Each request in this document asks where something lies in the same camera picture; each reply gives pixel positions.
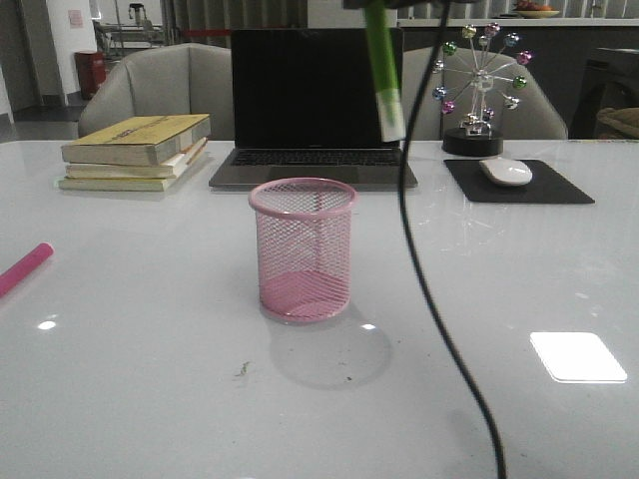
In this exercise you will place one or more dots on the bottom book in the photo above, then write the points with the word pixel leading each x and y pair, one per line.
pixel 115 185

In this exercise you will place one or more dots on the ferris wheel desk ornament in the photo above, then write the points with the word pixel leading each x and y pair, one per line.
pixel 480 75

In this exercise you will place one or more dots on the right grey armchair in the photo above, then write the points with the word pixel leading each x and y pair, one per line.
pixel 521 109

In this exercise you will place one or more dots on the middle book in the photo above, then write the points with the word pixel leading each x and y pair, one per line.
pixel 169 169

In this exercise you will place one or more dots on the pink highlighter pen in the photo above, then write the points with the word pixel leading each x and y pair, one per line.
pixel 24 266

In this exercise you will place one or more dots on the white computer mouse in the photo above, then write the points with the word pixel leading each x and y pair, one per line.
pixel 506 172

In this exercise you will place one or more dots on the top yellow book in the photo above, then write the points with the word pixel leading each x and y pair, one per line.
pixel 139 141

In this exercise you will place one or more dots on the grey laptop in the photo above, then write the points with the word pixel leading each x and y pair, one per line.
pixel 304 106

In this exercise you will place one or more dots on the pink mesh pen holder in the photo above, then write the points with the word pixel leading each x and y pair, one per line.
pixel 303 247

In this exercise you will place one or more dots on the green highlighter pen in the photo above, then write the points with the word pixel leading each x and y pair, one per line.
pixel 385 79

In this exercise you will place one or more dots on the red bin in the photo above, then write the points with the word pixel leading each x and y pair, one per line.
pixel 91 72

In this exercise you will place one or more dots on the left grey armchair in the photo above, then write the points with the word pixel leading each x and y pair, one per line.
pixel 189 78

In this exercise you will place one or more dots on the black mouse pad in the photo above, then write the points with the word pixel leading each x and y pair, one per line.
pixel 547 186

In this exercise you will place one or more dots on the grey armchair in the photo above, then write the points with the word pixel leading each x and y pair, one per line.
pixel 189 78
pixel 521 109

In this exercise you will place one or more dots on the fruit bowl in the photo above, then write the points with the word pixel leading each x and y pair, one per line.
pixel 534 10

